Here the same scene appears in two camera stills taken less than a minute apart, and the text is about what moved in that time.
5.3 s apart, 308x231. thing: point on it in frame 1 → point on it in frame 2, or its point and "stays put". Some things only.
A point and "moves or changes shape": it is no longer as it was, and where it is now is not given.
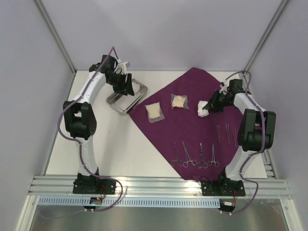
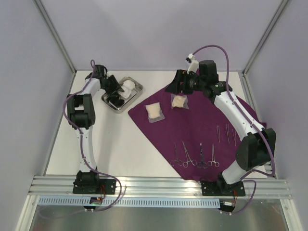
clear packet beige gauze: (179, 101) stays put
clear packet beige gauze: (155, 112) stays put
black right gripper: (217, 101) → (181, 81)
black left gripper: (121, 89) → (112, 92)
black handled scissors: (201, 164) stays put
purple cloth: (198, 142) stays put
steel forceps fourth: (213, 159) stays put
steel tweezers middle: (227, 128) stays put
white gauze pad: (136, 87) moves or changes shape
